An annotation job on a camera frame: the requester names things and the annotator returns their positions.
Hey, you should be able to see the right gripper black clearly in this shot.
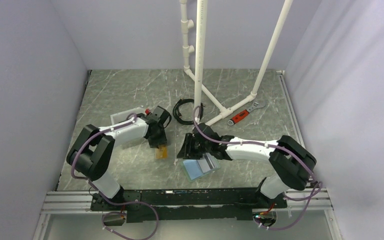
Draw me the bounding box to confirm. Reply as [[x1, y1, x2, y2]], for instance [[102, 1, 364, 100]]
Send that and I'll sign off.
[[177, 132, 212, 160]]

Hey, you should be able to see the green card holder wallet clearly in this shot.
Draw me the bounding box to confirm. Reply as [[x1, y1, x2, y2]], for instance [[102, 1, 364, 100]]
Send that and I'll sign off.
[[181, 153, 221, 182]]

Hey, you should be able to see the white plastic card tray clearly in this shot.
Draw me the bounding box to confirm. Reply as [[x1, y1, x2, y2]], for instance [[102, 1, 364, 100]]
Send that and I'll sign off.
[[110, 107, 145, 125]]

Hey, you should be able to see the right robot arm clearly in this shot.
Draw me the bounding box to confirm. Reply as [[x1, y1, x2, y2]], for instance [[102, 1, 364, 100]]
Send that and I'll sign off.
[[176, 123, 317, 208]]

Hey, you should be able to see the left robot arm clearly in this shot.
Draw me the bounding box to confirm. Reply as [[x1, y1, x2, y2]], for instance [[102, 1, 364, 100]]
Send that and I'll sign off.
[[66, 105, 172, 210]]

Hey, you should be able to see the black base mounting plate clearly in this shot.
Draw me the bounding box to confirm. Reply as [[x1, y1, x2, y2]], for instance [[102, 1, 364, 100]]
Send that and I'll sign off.
[[90, 187, 288, 223]]

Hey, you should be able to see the coiled black cable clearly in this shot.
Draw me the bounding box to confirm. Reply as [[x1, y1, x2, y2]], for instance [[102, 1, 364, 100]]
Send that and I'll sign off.
[[172, 97, 205, 126]]

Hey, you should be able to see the red handled adjustable wrench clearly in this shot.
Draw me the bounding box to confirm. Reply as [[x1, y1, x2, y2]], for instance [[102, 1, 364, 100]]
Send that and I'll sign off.
[[227, 101, 266, 126]]

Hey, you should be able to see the white PVC pipe frame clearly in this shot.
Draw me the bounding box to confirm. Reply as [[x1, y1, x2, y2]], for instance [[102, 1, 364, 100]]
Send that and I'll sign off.
[[179, 0, 300, 125]]

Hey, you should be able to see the aluminium rail frame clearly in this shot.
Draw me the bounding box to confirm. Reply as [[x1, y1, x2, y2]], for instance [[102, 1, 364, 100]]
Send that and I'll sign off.
[[33, 188, 344, 240]]

